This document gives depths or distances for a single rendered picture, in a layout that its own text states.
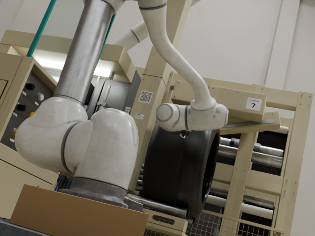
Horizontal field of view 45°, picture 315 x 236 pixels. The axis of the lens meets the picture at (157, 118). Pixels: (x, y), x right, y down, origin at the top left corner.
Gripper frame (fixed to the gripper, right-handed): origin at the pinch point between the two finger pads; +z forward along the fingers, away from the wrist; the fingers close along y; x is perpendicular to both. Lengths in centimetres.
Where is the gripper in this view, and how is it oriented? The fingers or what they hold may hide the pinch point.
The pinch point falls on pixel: (183, 133)
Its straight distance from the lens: 190.1
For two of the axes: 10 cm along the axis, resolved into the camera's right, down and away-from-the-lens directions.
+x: -2.4, 9.5, -1.9
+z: 2.4, 2.5, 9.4
